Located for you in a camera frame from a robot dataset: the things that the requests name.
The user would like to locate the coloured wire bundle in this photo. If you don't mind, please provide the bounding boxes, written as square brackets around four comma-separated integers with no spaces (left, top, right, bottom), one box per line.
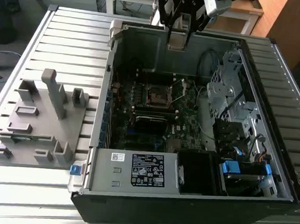
[256,151,271,164]

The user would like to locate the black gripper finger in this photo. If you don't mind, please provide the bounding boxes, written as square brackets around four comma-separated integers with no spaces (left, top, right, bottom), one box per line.
[154,0,182,47]
[184,0,212,51]

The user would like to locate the black expansion slot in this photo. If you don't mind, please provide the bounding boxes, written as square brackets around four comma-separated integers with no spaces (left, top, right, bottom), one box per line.
[126,134,157,142]
[124,142,156,151]

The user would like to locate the silver drive cage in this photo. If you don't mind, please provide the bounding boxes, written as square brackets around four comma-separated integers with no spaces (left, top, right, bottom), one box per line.
[204,48,245,122]

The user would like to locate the thick black cable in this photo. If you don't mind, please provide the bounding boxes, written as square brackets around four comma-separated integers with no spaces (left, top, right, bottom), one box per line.
[197,48,223,83]

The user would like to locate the grey chipset heatsink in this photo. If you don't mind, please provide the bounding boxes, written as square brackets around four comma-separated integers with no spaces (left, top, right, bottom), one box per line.
[166,138,183,151]

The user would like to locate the black fan shroud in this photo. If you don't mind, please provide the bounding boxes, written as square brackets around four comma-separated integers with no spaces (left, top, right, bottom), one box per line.
[174,148,227,199]

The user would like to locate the grey power supply unit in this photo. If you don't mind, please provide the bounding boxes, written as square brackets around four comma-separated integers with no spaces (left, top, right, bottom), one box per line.
[88,146,186,198]

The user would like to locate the black cable with connector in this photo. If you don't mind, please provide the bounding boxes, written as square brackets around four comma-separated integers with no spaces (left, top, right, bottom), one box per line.
[249,132,266,159]

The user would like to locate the black plastic drive bracket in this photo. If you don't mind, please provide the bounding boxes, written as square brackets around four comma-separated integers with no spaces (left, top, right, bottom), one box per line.
[210,118,253,158]

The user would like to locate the green motherboard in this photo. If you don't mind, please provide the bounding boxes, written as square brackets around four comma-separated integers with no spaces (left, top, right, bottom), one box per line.
[105,67,216,158]

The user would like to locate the CPU silver plate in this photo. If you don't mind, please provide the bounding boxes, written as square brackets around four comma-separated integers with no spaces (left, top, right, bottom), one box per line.
[167,30,188,53]

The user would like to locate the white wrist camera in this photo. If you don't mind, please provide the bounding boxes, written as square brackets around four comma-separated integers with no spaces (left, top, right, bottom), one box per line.
[200,0,234,20]

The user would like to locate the grey parts rack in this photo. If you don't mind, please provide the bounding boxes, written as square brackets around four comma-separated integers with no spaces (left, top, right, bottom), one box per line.
[0,65,91,170]

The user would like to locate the metal socket cover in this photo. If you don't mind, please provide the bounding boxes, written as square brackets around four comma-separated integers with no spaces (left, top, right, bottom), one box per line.
[167,77,189,105]

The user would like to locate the wooden cabinet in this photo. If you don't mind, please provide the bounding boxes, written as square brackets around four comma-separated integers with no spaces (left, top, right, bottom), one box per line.
[248,0,300,71]

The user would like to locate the black bin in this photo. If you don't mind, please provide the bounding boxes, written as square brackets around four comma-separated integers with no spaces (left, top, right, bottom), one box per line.
[0,9,20,47]

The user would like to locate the black graphics card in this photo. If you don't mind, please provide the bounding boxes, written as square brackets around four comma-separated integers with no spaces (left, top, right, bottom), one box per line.
[133,114,168,135]

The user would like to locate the blue network cable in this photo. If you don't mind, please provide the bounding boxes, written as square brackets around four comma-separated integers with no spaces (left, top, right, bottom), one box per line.
[0,49,23,86]

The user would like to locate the CPU socket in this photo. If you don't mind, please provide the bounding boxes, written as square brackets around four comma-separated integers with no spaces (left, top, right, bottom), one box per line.
[144,83,176,110]

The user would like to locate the black PC case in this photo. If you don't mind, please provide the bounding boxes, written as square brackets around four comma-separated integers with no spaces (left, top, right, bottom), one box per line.
[64,17,300,224]

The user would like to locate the black RAM slot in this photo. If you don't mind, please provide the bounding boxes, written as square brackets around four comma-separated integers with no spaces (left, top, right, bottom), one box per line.
[136,103,176,113]

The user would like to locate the hard disk in blue carrier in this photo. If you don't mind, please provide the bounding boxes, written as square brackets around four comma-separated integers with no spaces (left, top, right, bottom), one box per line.
[216,158,273,200]

